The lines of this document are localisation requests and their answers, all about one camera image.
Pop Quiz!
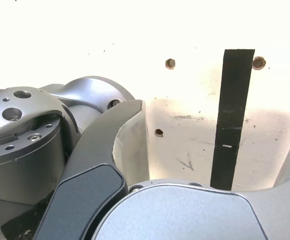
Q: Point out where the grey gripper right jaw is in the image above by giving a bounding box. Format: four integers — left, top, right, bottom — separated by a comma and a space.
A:
92, 132, 290, 240

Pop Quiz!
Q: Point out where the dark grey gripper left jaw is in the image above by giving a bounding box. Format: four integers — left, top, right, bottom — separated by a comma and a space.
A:
33, 99, 151, 240

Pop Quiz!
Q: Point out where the black tape strip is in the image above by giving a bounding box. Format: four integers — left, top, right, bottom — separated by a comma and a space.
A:
209, 48, 256, 192

